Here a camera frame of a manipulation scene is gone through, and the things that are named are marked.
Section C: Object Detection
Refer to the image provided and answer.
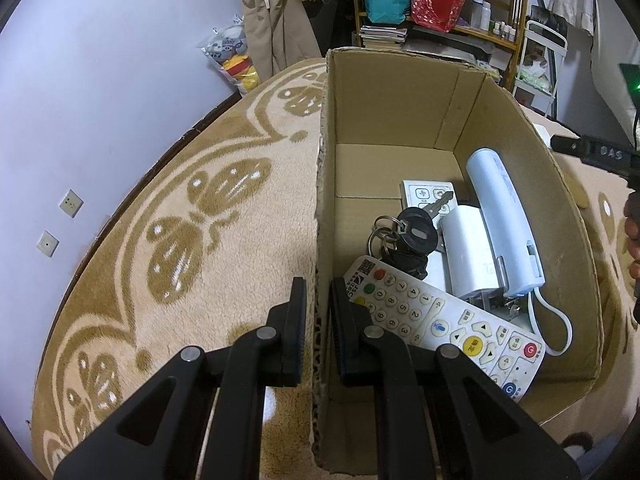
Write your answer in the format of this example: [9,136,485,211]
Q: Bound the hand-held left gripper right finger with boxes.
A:
[327,276,583,480]

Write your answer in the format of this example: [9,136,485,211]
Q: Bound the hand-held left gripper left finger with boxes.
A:
[52,276,308,480]

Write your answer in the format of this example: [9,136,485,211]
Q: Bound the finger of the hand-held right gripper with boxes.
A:
[550,132,594,161]

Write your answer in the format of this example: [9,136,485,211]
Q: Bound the white TV remote control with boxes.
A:
[342,255,547,401]

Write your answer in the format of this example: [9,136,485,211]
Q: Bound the light blue handheld device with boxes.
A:
[466,147,573,356]

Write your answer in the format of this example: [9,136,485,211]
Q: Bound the bunch of black keys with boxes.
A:
[367,195,456,281]

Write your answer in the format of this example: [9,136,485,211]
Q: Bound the cardboard box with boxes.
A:
[311,46,601,476]

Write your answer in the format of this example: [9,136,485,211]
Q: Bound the slim white air-conditioner remote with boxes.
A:
[400,178,457,291]

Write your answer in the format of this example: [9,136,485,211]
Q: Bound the person's right hand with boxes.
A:
[624,200,640,281]

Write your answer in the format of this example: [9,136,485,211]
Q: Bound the pale green packet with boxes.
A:
[517,67,553,93]

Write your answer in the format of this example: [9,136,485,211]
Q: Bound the cream folded mattress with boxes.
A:
[590,0,640,133]

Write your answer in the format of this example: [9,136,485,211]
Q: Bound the white metal cart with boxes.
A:
[512,19,568,113]

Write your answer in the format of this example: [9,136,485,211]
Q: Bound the yellow wooden shelf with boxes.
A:
[350,0,531,93]

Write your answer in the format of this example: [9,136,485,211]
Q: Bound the grey flat cardboard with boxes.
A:
[405,27,501,61]

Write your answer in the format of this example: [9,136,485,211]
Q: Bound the stack of books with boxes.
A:
[357,25,408,51]

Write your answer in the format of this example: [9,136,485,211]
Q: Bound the bag of plush toys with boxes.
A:
[200,25,261,96]

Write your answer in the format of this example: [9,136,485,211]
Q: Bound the dark hanging clothes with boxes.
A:
[290,0,358,58]

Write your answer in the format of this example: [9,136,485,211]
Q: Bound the light blue cloth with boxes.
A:
[575,435,621,480]

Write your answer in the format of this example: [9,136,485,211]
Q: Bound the beige coat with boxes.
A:
[235,0,323,76]

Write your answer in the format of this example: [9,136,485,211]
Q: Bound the white wall outlet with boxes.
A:
[36,231,60,258]
[59,189,84,218]

